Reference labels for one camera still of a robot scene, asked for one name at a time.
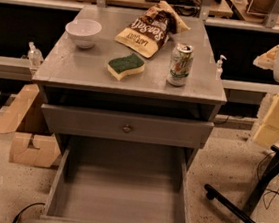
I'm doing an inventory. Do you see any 7up soda can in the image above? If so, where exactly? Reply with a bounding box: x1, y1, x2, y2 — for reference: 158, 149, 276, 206
166, 43, 194, 87

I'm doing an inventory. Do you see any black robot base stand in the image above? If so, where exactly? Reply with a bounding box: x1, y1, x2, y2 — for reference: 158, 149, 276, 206
199, 112, 279, 223

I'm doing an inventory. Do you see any closed drawer with knob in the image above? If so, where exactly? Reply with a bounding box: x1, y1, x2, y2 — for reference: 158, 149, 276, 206
41, 104, 214, 149

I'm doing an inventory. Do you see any grey drawer cabinet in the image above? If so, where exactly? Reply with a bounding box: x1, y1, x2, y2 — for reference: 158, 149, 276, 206
33, 6, 226, 161

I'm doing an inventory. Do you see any open grey middle drawer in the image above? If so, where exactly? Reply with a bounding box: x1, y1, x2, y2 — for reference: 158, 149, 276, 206
25, 136, 190, 223

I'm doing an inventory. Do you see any green yellow sponge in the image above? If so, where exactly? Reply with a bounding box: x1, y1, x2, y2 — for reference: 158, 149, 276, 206
107, 53, 145, 81

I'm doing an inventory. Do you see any brown chip bag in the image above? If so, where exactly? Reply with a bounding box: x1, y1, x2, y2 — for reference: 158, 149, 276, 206
114, 0, 190, 58

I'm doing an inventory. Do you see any white pump bottle right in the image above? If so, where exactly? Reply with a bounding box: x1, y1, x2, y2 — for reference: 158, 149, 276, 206
216, 54, 227, 79

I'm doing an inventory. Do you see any white ceramic bowl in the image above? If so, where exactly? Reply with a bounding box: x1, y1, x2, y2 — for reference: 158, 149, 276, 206
65, 18, 102, 49

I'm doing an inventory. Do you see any cardboard box on floor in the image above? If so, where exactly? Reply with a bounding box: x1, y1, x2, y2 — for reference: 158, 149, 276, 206
0, 84, 60, 168

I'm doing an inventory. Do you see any clear sanitizer bottle left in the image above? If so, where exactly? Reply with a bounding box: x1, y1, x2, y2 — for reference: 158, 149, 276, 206
27, 42, 44, 69

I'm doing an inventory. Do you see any black floor cable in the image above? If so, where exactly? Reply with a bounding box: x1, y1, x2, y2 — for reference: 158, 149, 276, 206
11, 199, 47, 223

